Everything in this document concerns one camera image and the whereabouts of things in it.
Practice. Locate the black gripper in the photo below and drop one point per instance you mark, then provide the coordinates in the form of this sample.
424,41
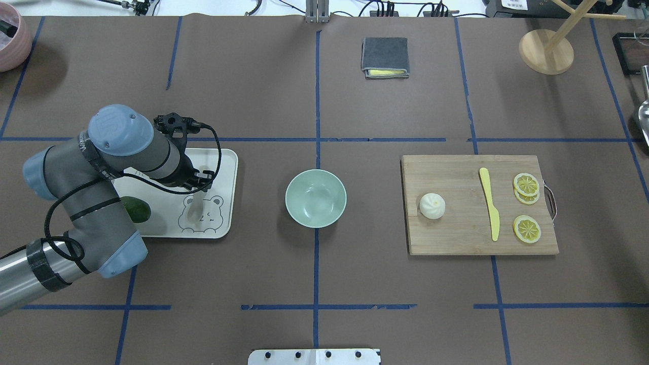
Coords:
186,175

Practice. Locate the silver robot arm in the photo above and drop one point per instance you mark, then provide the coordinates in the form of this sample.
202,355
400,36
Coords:
88,228

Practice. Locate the light green bowl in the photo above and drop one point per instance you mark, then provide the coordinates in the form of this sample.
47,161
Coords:
315,198

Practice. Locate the pink bowl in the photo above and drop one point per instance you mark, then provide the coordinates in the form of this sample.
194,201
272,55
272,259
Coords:
14,50

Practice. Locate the white bear tray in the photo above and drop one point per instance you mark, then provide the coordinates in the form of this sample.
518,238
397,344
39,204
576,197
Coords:
167,208

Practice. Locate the green avocado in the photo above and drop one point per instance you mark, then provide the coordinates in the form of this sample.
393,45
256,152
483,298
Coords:
138,210

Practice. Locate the grey and yellow cloth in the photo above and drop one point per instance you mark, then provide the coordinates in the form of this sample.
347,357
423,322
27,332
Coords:
385,58

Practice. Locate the bamboo cutting board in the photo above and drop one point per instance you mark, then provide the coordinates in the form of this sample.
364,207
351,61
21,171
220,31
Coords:
464,229

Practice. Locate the yellow plastic knife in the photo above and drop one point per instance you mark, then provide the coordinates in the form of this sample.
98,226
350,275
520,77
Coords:
494,215

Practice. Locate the lemon slice hidden under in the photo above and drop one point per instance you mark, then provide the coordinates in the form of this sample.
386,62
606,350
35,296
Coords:
526,200

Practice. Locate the lemon slice upper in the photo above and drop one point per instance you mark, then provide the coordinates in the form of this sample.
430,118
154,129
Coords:
526,185

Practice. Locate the steel scoop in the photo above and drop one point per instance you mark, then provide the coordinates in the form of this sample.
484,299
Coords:
642,113

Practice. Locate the dark tray with glasses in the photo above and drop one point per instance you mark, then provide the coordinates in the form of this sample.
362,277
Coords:
631,52

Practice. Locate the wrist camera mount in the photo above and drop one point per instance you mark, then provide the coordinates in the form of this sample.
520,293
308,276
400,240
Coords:
174,126

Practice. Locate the aluminium frame post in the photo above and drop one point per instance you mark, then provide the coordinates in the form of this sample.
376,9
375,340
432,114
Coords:
317,11

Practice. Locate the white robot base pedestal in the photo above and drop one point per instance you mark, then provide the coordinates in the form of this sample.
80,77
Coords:
316,356

